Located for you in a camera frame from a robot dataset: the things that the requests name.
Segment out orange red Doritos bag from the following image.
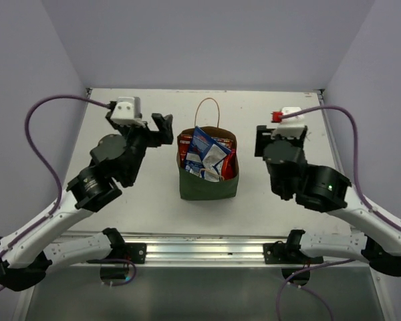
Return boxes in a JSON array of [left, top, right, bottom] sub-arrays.
[[178, 134, 234, 168]]

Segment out pink Real chips bag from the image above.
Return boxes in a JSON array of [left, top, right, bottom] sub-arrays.
[[221, 148, 236, 180]]

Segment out blue snack bag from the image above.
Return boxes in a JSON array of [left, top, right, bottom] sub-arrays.
[[183, 126, 232, 183]]

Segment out green brown paper bag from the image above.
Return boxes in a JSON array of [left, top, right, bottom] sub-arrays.
[[176, 97, 239, 201]]

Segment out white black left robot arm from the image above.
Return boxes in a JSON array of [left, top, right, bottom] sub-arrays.
[[0, 113, 174, 292]]

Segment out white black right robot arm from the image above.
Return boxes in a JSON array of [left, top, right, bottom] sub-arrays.
[[255, 125, 401, 277]]

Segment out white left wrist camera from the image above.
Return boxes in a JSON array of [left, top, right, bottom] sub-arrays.
[[110, 97, 144, 126]]

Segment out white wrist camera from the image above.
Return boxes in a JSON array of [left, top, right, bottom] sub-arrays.
[[110, 97, 144, 126], [271, 106, 305, 139]]

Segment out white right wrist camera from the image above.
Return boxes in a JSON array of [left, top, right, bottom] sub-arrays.
[[271, 106, 305, 139]]

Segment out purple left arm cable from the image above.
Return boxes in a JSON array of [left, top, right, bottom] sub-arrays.
[[0, 94, 138, 302]]

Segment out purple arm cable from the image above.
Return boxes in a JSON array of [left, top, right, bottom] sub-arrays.
[[275, 105, 401, 321], [0, 94, 138, 302]]

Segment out aluminium rail frame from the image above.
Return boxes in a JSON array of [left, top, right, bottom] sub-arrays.
[[15, 88, 394, 320]]

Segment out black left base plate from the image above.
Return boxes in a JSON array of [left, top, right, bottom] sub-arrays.
[[123, 243, 147, 264]]

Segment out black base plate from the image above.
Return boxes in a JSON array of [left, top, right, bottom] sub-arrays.
[[263, 241, 309, 264], [123, 243, 147, 264]]

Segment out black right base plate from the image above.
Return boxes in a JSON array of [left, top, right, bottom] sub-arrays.
[[263, 241, 309, 264]]

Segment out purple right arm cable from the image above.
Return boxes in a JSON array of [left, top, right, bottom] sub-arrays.
[[275, 105, 401, 321]]

